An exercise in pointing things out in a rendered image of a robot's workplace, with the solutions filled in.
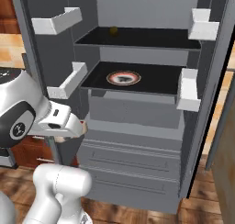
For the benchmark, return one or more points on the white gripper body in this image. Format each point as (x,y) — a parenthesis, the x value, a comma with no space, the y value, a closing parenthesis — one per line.
(73,126)

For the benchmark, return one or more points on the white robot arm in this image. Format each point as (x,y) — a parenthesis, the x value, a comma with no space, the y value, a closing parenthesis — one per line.
(21,111)

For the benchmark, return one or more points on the grey fridge drawer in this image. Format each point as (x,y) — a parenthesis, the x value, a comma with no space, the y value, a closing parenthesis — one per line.
(131,155)
(131,184)

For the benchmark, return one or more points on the dark steak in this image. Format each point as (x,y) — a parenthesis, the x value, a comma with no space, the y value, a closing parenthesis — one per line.
(124,78)

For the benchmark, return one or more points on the grey fridge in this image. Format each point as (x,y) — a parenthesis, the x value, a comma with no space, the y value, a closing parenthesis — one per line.
(143,117)

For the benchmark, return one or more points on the grey fridge door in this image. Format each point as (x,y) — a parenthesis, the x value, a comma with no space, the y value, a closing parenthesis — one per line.
(211,65)
(52,50)

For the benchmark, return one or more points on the black fridge shelf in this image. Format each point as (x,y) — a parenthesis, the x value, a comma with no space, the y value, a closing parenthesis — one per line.
(159,77)
(147,38)

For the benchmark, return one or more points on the white door bin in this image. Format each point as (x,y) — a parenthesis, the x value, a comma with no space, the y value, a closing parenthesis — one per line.
(69,84)
(188,93)
(202,27)
(55,22)

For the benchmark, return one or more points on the wooden base cupboards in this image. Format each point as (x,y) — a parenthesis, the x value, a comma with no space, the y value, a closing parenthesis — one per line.
(27,154)

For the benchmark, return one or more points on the round white red-rimmed plate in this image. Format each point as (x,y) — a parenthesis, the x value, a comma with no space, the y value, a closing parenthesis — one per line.
(111,78)

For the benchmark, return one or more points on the small olive round fruit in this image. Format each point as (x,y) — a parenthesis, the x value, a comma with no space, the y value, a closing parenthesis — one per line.
(114,31)

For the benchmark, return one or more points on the wooden side panel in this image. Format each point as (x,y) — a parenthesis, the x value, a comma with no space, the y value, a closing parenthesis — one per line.
(225,172)

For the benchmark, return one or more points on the wooden wall cupboard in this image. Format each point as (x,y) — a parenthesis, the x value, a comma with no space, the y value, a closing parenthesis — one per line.
(6,10)

